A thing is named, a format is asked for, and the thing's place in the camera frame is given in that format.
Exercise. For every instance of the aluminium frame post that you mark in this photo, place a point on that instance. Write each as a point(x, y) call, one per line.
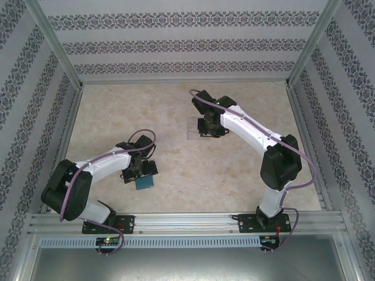
point(56, 44)
point(313, 44)

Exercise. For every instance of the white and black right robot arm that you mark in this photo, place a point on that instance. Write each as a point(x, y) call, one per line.
point(249, 128)

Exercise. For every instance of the clear acrylic card tray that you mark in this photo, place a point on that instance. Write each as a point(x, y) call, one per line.
point(192, 128)

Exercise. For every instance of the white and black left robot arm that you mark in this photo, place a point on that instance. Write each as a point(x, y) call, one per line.
point(108, 164)

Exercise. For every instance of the small circuit board green light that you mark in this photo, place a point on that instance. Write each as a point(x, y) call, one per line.
point(107, 241)

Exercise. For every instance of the teal leather card holder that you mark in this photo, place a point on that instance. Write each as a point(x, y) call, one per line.
point(145, 183)

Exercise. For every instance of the aluminium mounting rail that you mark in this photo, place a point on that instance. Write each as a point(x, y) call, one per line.
point(181, 224)

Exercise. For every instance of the aluminium side rail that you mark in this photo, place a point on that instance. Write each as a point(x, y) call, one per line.
point(299, 117)
point(66, 131)

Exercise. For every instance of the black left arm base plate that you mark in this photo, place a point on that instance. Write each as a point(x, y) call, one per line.
point(127, 224)

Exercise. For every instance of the grey sheet metal panel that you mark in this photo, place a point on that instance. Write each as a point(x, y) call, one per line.
point(187, 266)

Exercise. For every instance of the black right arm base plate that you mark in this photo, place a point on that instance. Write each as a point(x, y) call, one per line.
point(246, 224)

